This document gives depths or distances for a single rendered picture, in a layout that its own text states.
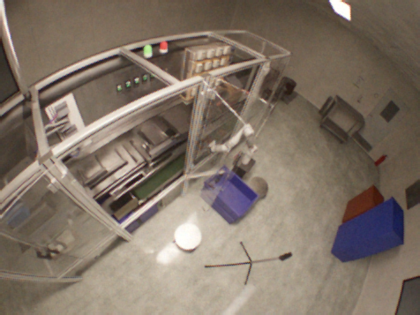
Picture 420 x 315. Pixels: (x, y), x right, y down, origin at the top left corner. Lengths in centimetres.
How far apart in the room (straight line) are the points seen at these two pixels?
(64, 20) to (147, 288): 438
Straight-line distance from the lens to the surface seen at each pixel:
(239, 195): 240
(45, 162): 79
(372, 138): 638
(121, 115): 80
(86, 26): 405
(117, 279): 240
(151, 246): 232
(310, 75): 596
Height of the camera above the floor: 229
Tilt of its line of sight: 53 degrees down
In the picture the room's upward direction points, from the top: 19 degrees clockwise
